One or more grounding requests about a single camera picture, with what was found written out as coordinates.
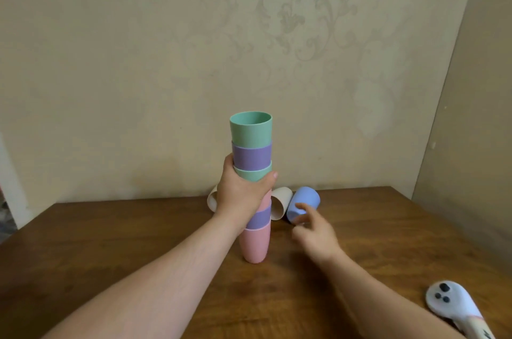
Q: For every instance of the person's left thumb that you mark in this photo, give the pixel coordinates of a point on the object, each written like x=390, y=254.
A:
x=266, y=181

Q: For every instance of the stack of pastel cups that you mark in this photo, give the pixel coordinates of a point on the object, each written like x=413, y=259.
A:
x=251, y=131

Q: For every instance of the person's right forearm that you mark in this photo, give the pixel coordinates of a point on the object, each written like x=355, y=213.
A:
x=380, y=302

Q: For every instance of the person's right thumb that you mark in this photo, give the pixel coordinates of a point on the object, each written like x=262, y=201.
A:
x=299, y=233

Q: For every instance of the white handheld controller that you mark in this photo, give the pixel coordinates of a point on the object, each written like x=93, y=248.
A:
x=450, y=300

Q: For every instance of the person's right hand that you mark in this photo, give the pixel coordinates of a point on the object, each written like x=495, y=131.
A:
x=318, y=237

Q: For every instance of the person's left hand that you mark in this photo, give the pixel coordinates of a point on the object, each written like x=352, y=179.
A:
x=236, y=199

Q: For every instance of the beige plastic cup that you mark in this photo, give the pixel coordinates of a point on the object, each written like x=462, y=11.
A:
x=281, y=202
x=211, y=199

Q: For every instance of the blue plastic cup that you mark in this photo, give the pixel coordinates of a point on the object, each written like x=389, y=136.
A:
x=306, y=197

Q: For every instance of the person's left forearm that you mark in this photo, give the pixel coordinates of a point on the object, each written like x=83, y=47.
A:
x=160, y=282

